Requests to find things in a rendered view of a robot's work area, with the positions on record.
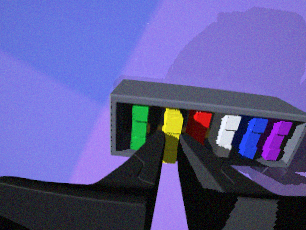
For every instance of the green fuse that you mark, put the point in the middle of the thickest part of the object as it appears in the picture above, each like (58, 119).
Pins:
(140, 123)

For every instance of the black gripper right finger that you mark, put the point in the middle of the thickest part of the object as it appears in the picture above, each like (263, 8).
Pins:
(217, 197)

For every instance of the red fuse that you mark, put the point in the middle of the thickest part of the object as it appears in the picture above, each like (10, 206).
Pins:
(198, 123)

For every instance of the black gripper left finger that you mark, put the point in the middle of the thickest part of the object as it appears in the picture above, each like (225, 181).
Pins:
(123, 200)

